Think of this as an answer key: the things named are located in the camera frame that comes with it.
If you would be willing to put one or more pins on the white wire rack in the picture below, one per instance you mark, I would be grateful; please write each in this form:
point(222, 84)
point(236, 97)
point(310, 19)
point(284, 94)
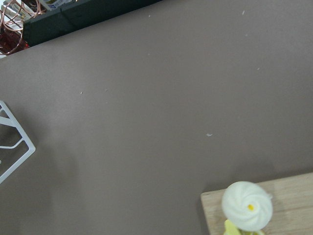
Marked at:
point(15, 144)

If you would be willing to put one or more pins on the bamboo cutting board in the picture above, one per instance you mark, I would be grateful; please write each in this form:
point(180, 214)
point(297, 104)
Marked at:
point(292, 199)

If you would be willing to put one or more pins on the black box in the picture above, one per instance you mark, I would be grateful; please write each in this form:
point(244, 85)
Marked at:
point(74, 16)

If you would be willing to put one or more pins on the copper wire basket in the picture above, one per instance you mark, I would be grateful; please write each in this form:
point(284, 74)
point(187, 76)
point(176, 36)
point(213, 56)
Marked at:
point(13, 15)

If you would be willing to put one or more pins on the lower lemon slice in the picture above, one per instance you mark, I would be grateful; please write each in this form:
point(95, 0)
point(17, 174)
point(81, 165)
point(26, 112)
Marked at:
point(231, 229)

